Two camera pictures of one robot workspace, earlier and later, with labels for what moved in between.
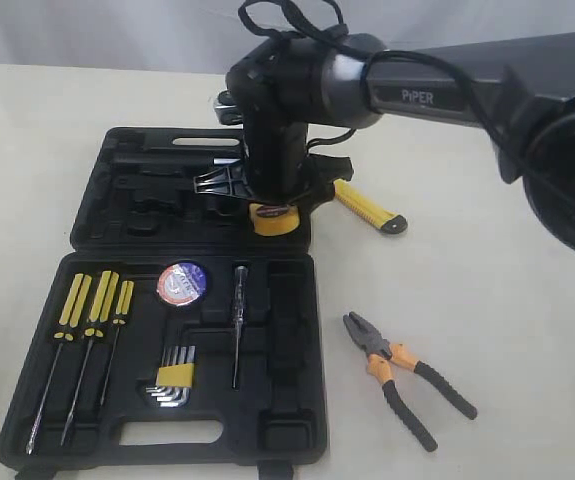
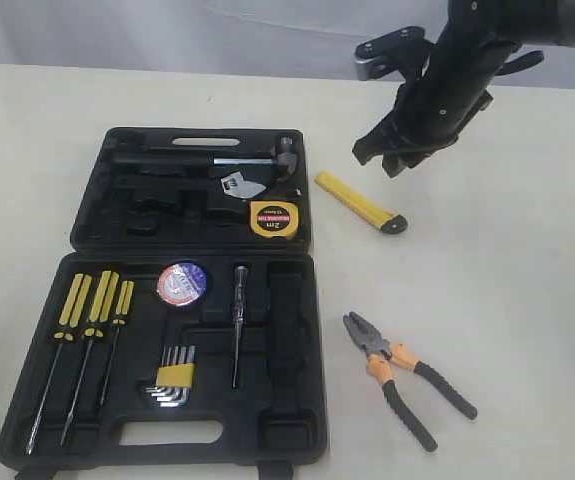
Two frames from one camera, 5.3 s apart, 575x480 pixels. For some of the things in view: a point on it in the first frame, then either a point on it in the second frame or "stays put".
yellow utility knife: (376, 214) stays put
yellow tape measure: (271, 220) stays put
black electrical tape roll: (182, 283) stays put
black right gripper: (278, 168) to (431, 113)
